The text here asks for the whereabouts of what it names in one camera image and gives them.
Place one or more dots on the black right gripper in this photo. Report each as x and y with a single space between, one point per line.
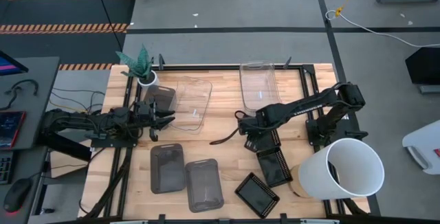
254 124

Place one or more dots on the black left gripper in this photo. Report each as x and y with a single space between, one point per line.
144 114

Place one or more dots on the smoky grey translucent basket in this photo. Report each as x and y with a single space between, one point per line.
204 185
167 168
161 97

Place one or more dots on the black slotted plastic basket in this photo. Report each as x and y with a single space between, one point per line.
274 166
264 144
257 194

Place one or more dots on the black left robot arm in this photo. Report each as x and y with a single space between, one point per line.
86 122

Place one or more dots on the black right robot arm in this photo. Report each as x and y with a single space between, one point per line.
302 105

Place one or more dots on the clear plastic basket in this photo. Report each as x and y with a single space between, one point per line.
192 100
259 86

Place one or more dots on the white plant pot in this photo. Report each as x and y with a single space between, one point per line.
151 80

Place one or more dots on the green artificial plant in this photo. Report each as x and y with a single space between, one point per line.
139 64

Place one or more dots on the tan wooden disc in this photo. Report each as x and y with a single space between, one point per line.
294 182

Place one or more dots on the white plastic bin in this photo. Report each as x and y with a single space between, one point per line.
343 172

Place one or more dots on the grey side desk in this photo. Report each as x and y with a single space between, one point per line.
38 90

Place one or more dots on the black hazard-striped floor mat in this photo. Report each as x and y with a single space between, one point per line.
62 11

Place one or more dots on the black tablet with red edge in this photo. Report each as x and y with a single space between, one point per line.
10 128

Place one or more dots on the computer monitor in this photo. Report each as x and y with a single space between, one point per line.
10 65

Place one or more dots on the black computer mouse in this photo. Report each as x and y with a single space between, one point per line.
17 194

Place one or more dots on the black keyboard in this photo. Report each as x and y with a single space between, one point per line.
5 167

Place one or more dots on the white plastic housing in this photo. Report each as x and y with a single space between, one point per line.
424 145

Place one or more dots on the black box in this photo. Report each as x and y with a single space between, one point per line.
424 66

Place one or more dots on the black aluminium table frame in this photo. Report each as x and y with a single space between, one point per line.
223 67

